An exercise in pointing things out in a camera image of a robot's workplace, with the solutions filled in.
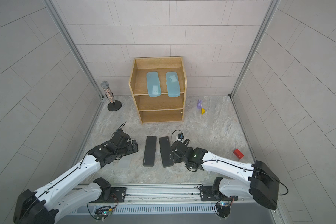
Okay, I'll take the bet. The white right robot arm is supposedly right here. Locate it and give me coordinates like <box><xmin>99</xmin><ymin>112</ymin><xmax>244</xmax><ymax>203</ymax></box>
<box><xmin>170</xmin><ymin>141</ymin><xmax>281</xmax><ymax>210</ymax></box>

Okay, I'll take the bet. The black pencil case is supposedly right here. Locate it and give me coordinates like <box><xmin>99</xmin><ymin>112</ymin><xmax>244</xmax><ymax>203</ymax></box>
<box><xmin>159</xmin><ymin>136</ymin><xmax>174</xmax><ymax>168</ymax></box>
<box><xmin>142</xmin><ymin>136</ymin><xmax>157</xmax><ymax>167</ymax></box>

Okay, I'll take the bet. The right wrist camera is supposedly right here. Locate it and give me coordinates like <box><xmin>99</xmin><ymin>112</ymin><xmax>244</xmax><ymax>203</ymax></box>
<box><xmin>177</xmin><ymin>133</ymin><xmax>184</xmax><ymax>142</ymax></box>

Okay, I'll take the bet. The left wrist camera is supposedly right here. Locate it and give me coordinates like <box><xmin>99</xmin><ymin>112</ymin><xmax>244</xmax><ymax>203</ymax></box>
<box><xmin>111</xmin><ymin>129</ymin><xmax>131</xmax><ymax>147</ymax></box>

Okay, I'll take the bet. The left circuit board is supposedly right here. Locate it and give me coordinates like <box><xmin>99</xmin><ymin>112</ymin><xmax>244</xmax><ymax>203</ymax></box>
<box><xmin>94</xmin><ymin>206</ymin><xmax>113</xmax><ymax>222</ymax></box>

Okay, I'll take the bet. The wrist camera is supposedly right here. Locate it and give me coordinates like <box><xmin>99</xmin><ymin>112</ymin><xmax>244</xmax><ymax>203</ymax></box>
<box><xmin>177</xmin><ymin>133</ymin><xmax>184</xmax><ymax>142</ymax></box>
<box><xmin>111</xmin><ymin>129</ymin><xmax>131</xmax><ymax>147</ymax></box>

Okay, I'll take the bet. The right circuit board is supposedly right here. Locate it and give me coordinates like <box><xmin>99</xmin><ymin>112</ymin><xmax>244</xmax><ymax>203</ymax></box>
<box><xmin>214</xmin><ymin>201</ymin><xmax>231</xmax><ymax>219</ymax></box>

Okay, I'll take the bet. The wooden three-tier shelf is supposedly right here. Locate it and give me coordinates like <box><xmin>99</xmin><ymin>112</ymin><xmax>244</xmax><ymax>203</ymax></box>
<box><xmin>128</xmin><ymin>57</ymin><xmax>187</xmax><ymax>123</ymax></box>

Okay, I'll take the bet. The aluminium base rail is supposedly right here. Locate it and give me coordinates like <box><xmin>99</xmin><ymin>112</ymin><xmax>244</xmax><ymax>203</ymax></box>
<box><xmin>67</xmin><ymin>183</ymin><xmax>279</xmax><ymax>215</ymax></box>

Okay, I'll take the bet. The metal corner profile left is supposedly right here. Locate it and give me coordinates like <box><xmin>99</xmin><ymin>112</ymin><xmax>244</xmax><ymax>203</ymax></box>
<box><xmin>43</xmin><ymin>0</ymin><xmax>104</xmax><ymax>100</ymax></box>

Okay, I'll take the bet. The circuit board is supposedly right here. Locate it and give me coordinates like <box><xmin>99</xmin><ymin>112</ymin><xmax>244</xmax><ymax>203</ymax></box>
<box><xmin>214</xmin><ymin>201</ymin><xmax>231</xmax><ymax>219</ymax></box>
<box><xmin>94</xmin><ymin>206</ymin><xmax>113</xmax><ymax>222</ymax></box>

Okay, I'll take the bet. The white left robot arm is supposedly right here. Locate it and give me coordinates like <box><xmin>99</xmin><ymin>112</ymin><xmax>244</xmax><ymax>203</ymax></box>
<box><xmin>13</xmin><ymin>129</ymin><xmax>138</xmax><ymax>224</ymax></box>

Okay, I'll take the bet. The metal corner profile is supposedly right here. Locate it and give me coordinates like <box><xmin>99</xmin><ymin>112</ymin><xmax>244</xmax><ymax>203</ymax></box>
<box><xmin>230</xmin><ymin>0</ymin><xmax>280</xmax><ymax>99</ymax></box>
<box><xmin>43</xmin><ymin>0</ymin><xmax>104</xmax><ymax>100</ymax></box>

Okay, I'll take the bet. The clear pencil case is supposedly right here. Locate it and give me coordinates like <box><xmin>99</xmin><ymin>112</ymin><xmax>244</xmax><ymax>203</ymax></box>
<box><xmin>118</xmin><ymin>155</ymin><xmax>133</xmax><ymax>169</ymax></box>

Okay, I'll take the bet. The teal pencil case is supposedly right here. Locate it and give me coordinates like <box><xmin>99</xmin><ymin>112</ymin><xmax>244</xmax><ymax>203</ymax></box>
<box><xmin>166</xmin><ymin>72</ymin><xmax>181</xmax><ymax>98</ymax></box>
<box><xmin>146</xmin><ymin>71</ymin><xmax>161</xmax><ymax>97</ymax></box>

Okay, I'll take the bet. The metal corner profile right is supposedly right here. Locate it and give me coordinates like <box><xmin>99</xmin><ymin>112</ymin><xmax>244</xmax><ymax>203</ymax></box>
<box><xmin>230</xmin><ymin>0</ymin><xmax>280</xmax><ymax>99</ymax></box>

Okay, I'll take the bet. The red block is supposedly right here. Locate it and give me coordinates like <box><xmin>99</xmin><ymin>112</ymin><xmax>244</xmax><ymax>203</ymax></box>
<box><xmin>233</xmin><ymin>149</ymin><xmax>244</xmax><ymax>160</ymax></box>

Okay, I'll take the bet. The toy microphone on stand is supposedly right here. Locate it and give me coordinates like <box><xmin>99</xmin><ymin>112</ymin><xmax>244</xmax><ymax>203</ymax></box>
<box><xmin>100</xmin><ymin>81</ymin><xmax>122</xmax><ymax>112</ymax></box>

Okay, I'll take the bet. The purple bunny figurine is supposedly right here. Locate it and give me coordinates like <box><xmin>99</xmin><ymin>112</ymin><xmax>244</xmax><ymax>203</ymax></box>
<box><xmin>197</xmin><ymin>99</ymin><xmax>202</xmax><ymax>109</ymax></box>

